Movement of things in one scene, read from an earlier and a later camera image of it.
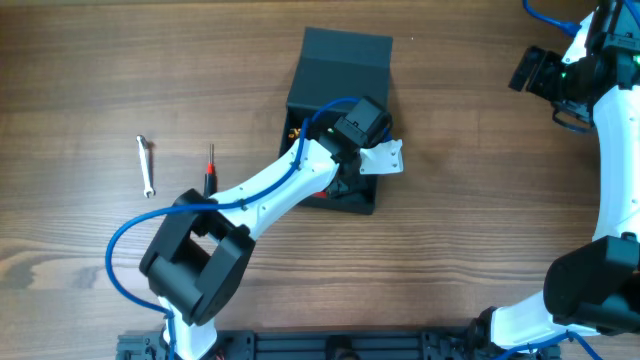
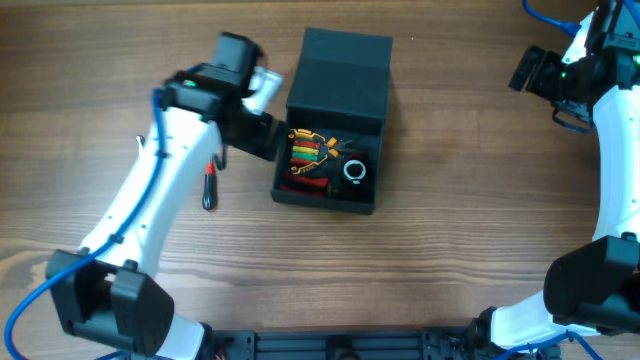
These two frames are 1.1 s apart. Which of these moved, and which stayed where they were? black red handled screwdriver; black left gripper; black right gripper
Moved: black left gripper
Stayed: black right gripper; black red handled screwdriver
